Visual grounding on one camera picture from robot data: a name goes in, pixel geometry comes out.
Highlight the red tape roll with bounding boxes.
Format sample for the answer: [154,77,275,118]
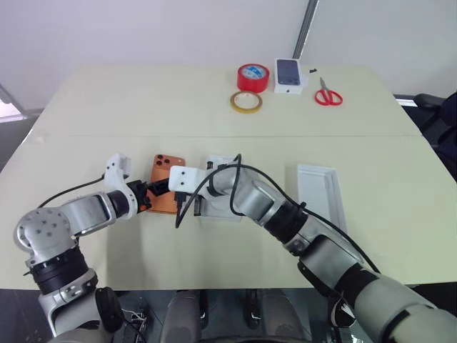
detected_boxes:
[236,64,270,95]

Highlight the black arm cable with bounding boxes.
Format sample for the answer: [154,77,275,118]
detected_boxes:
[36,174,106,210]
[174,154,381,274]

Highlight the grey frame piece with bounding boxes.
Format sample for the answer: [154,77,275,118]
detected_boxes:
[0,83,29,124]

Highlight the phone box with phone print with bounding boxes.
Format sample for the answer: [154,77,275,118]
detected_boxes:
[273,57,310,96]

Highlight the red handled scissors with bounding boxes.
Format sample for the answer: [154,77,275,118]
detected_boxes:
[313,76,344,107]

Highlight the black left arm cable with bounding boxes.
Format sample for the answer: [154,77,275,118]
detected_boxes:
[36,174,106,210]

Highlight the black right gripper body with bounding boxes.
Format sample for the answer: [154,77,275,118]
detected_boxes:
[173,191,186,217]

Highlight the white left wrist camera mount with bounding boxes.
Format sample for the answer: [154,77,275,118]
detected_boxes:
[102,152,139,218]

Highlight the yellow tape roll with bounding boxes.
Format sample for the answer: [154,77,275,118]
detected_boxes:
[229,90,263,115]

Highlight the black round pad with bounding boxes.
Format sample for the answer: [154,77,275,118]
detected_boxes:
[95,286,124,332]

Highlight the black office chair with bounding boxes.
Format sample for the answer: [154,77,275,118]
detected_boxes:
[413,89,457,162]

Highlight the grey rounded robot leg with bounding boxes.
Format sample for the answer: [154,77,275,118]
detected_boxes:
[261,288,312,343]
[159,289,201,343]

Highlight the orange smartphone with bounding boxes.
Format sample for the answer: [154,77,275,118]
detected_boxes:
[148,154,187,214]

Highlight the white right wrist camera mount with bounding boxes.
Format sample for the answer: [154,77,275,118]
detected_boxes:
[168,165,207,193]

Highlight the grey metal pole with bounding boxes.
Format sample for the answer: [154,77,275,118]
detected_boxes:
[292,0,320,60]

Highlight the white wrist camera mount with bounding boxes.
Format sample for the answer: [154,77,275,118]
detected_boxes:
[168,165,207,193]
[102,152,139,218]

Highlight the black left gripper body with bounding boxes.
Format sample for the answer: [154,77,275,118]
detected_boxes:
[126,180,151,213]

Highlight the white phone box base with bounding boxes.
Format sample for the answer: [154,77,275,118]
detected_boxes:
[199,154,248,224]

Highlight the white phone box lid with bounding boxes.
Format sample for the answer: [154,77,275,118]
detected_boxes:
[296,164,349,232]

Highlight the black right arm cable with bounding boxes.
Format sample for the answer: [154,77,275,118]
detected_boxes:
[174,154,381,274]

